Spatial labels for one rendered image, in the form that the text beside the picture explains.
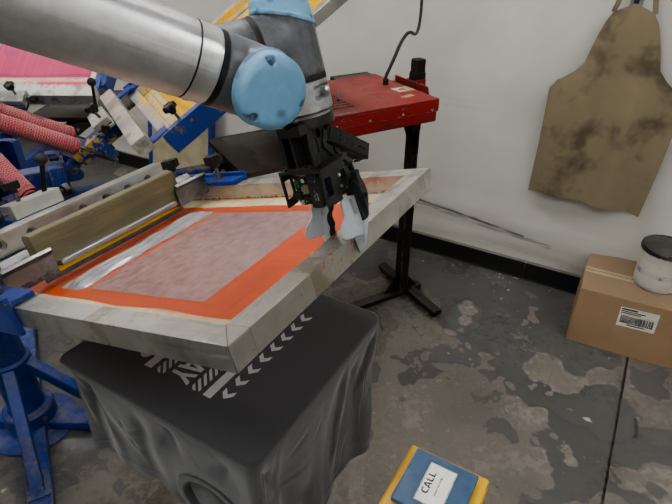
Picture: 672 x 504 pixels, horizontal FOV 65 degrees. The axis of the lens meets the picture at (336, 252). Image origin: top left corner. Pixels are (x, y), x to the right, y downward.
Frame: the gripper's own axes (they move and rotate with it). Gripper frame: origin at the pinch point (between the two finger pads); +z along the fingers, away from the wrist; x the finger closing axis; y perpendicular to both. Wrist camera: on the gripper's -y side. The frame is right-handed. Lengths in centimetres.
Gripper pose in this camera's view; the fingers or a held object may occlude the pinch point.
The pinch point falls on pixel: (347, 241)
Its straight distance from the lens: 80.5
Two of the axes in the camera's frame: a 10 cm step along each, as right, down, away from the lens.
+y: -5.1, 4.5, -7.3
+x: 8.3, 0.3, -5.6
